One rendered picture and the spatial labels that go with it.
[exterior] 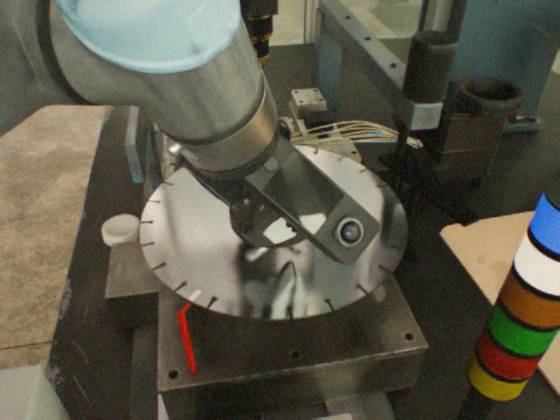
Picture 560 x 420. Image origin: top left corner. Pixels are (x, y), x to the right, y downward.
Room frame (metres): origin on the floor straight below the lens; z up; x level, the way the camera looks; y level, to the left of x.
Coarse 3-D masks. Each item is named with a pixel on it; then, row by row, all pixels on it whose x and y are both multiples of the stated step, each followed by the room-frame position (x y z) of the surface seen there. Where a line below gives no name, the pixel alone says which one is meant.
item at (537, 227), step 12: (552, 180) 0.23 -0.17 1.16; (552, 192) 0.22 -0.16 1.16; (540, 204) 0.22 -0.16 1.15; (552, 204) 0.21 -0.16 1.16; (540, 216) 0.22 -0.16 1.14; (552, 216) 0.21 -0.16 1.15; (540, 228) 0.21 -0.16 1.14; (552, 228) 0.20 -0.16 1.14; (540, 240) 0.21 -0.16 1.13; (552, 240) 0.20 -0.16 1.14; (552, 252) 0.20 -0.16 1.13
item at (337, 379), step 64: (256, 0) 0.59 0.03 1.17; (128, 128) 0.58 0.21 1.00; (128, 256) 0.51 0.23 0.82; (128, 320) 0.43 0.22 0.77; (192, 320) 0.36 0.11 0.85; (256, 320) 0.36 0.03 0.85; (320, 320) 0.36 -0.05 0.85; (384, 320) 0.36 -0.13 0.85; (192, 384) 0.28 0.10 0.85; (256, 384) 0.29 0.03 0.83; (320, 384) 0.30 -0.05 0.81; (384, 384) 0.32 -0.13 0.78
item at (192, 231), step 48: (192, 192) 0.50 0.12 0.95; (384, 192) 0.50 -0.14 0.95; (144, 240) 0.40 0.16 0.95; (192, 240) 0.40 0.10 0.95; (240, 240) 0.40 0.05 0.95; (384, 240) 0.40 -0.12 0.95; (192, 288) 0.33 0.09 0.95; (240, 288) 0.33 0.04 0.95; (288, 288) 0.33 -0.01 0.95; (336, 288) 0.33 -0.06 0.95
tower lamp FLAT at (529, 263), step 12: (528, 228) 0.22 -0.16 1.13; (528, 240) 0.22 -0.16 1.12; (528, 252) 0.21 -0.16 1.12; (540, 252) 0.20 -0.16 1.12; (516, 264) 0.22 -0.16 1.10; (528, 264) 0.21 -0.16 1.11; (540, 264) 0.20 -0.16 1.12; (552, 264) 0.20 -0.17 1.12; (528, 276) 0.20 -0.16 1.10; (540, 276) 0.20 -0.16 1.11; (552, 276) 0.20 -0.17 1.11; (540, 288) 0.20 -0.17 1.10; (552, 288) 0.19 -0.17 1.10
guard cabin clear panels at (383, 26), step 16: (288, 0) 1.67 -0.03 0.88; (304, 0) 1.68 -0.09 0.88; (352, 0) 1.71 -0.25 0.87; (368, 0) 1.72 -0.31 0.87; (384, 0) 1.73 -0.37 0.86; (400, 0) 1.74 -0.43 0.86; (416, 0) 1.75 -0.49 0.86; (288, 16) 1.67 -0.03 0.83; (304, 16) 1.68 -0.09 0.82; (368, 16) 1.72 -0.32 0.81; (384, 16) 1.73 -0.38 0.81; (400, 16) 1.74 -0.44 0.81; (416, 16) 1.75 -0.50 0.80; (288, 32) 1.67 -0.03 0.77; (384, 32) 1.73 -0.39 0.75; (400, 32) 1.74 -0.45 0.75
